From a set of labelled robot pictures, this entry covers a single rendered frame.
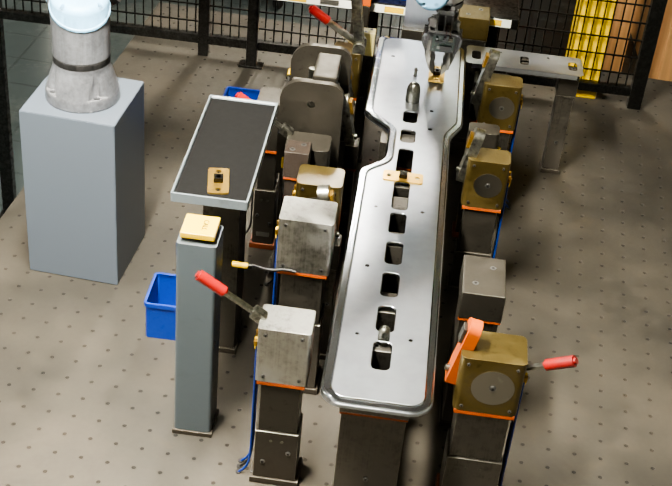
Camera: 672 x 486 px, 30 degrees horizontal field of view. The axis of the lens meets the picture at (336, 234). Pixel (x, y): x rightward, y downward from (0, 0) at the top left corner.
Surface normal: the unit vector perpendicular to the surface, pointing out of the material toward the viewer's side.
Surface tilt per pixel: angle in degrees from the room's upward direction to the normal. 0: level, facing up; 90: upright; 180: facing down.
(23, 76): 0
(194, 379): 90
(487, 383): 90
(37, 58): 0
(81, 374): 0
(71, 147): 90
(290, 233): 90
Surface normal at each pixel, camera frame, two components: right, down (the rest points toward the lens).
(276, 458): -0.11, 0.56
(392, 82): 0.08, -0.82
